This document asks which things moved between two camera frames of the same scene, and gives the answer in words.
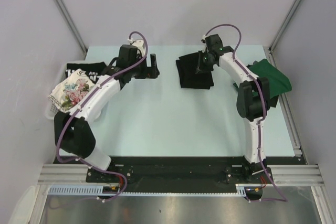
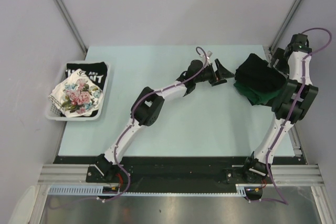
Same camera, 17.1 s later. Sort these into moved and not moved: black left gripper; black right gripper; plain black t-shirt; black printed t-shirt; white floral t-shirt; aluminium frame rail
Moved: black right gripper; plain black t-shirt; black left gripper
Not moved: white floral t-shirt; aluminium frame rail; black printed t-shirt
